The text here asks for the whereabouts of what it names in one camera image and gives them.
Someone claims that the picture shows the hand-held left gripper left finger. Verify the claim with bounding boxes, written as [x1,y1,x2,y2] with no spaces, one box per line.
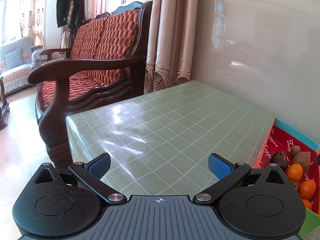
[32,152,128,205]

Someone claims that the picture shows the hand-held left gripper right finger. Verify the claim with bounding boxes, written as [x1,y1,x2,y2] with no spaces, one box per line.
[193,153,288,205]

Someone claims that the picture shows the brown kiwi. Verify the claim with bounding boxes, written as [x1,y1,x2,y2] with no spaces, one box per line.
[292,152,312,171]

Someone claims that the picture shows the colourful cardboard box red inside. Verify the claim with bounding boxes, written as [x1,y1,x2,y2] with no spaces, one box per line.
[251,117,320,237]

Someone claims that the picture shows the green checked tablecloth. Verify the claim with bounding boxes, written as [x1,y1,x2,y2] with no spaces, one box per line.
[65,80,276,198]

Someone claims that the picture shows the dark wooden sofa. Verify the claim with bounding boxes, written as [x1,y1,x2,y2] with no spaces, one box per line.
[27,0,153,168]

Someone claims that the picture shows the dark wooden coffee table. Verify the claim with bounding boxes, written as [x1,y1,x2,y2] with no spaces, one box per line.
[0,76,11,131]

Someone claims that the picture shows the orange woven sofa cushion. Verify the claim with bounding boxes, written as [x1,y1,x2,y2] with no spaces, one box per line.
[40,9,140,100]

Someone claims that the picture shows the grey covered sofa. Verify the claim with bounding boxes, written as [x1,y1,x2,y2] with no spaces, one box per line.
[0,35,48,96]

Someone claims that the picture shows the white hanging garment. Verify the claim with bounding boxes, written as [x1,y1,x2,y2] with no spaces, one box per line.
[60,31,72,53]

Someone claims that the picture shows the grey zigzag pillow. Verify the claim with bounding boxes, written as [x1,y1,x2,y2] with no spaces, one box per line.
[3,48,23,71]

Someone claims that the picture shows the beige curtain with lace hem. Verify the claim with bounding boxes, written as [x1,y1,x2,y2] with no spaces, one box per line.
[143,0,200,93]

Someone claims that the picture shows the white cabinet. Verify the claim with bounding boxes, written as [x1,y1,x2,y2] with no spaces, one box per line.
[44,0,63,51]

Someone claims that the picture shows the sheer patterned window curtain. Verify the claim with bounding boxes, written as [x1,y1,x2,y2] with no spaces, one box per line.
[20,0,58,47]

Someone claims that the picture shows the black hanging jacket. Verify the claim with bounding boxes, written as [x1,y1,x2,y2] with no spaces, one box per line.
[55,0,86,35]

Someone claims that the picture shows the blue cloth on sofa back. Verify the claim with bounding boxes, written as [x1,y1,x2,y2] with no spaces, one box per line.
[111,1,143,14]

